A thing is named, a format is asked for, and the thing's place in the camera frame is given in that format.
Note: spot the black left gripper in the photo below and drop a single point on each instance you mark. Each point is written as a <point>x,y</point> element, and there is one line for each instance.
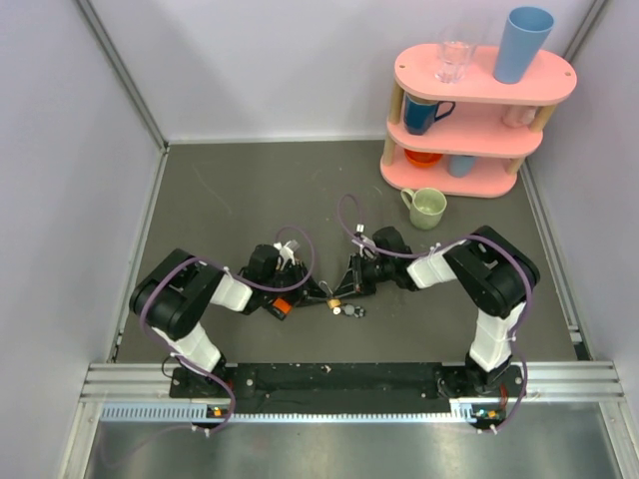
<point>310,293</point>

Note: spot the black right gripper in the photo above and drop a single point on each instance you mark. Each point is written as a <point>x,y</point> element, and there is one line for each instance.
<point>353,279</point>

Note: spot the black white keychain charm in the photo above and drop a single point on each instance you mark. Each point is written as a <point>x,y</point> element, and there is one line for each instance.
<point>349,310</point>

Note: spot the orange black hook lock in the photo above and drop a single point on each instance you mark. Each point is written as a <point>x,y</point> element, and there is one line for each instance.
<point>280,308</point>

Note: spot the small brass padlock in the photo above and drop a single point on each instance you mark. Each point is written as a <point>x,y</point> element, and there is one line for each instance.
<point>334,303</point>

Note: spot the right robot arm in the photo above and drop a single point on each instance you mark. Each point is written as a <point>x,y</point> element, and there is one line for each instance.
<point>497,276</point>

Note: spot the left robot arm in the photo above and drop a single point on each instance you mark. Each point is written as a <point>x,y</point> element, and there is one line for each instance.
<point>173,298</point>

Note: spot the light green mug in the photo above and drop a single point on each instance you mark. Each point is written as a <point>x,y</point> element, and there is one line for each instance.
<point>426,207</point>

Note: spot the orange bowl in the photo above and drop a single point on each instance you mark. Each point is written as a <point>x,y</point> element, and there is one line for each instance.
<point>422,160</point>

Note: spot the small light blue cup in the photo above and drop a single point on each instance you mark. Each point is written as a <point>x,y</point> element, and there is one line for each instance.
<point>460,166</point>

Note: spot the dark blue mug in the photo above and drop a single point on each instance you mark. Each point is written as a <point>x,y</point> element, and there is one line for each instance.
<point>419,115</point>

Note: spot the pink three-tier shelf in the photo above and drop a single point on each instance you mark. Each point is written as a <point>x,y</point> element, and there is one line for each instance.
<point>475,127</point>

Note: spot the pink mug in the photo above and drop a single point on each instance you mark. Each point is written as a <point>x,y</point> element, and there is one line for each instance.
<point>518,116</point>

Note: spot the clear drinking glass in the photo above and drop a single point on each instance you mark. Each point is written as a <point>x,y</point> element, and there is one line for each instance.
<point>455,50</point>

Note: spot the light blue tall cup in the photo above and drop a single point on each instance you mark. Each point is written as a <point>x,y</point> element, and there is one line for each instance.
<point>525,30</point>

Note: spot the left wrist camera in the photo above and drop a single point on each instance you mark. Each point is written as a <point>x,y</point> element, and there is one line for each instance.
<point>287,253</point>

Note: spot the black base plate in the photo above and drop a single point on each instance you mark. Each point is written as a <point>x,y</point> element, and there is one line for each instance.
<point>367,388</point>

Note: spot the grey slotted cable duct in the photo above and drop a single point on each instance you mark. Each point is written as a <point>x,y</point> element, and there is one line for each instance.
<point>215,411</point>

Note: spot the aluminium frame rail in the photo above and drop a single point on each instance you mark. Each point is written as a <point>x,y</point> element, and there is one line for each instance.
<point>559,381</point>

